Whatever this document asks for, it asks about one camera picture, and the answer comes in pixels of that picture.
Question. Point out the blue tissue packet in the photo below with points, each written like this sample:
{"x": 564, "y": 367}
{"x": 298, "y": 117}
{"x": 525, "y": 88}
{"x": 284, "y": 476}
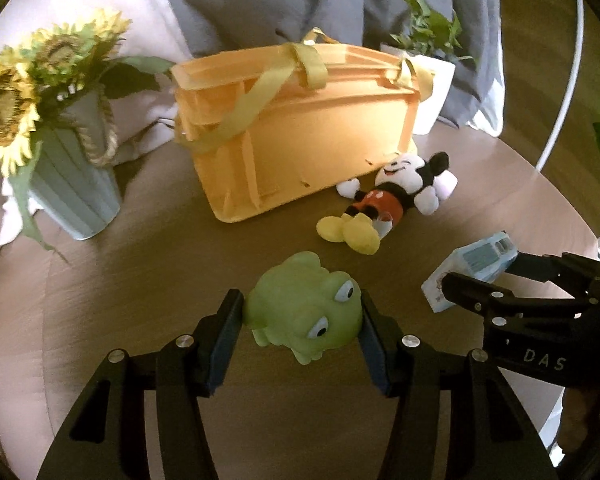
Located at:
{"x": 480, "y": 257}

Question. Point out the potted green plant white pot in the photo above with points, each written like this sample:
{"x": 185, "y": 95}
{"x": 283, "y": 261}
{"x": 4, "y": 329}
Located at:
{"x": 430, "y": 85}

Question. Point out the white sheer curtain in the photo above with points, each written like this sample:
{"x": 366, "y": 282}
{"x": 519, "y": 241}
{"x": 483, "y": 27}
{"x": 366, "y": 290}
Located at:
{"x": 487, "y": 117}

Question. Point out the white curved rod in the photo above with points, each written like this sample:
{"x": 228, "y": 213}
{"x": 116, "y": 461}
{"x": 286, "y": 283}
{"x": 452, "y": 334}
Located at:
{"x": 565, "y": 80}

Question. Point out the grey curtain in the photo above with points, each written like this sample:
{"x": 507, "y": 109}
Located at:
{"x": 260, "y": 0}

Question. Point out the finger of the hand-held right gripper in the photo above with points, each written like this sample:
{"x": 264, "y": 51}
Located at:
{"x": 555, "y": 266}
{"x": 480, "y": 295}

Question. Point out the mouse plush toy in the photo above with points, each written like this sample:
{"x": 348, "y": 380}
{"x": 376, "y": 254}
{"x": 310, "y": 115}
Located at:
{"x": 390, "y": 195}

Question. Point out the orange plastic basket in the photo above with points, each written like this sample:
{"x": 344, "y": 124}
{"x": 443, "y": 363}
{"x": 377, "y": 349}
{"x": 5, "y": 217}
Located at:
{"x": 320, "y": 145}

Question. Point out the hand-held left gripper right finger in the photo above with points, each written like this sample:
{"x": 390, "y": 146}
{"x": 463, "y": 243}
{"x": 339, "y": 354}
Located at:
{"x": 375, "y": 355}

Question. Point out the sunflower bouquet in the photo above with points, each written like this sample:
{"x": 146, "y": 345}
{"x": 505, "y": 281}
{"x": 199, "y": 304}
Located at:
{"x": 10, "y": 105}

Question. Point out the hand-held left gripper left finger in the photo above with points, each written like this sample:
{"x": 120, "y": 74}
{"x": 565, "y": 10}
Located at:
{"x": 225, "y": 345}

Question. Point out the green frog toy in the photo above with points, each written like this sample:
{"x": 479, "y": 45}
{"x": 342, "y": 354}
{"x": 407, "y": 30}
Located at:
{"x": 295, "y": 305}

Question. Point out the grey-green ribbed vase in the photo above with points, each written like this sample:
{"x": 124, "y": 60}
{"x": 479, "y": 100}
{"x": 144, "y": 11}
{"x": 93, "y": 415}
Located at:
{"x": 75, "y": 180}

